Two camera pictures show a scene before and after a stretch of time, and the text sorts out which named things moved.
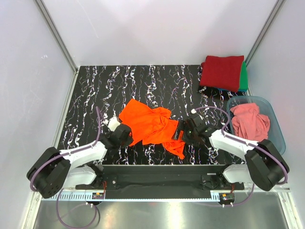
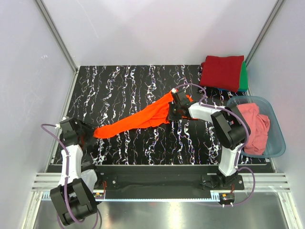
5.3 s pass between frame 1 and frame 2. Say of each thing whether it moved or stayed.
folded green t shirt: stayed
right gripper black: moved
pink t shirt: stayed
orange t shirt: moved
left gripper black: moved
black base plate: stayed
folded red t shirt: stayed
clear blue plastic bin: stayed
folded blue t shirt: stayed
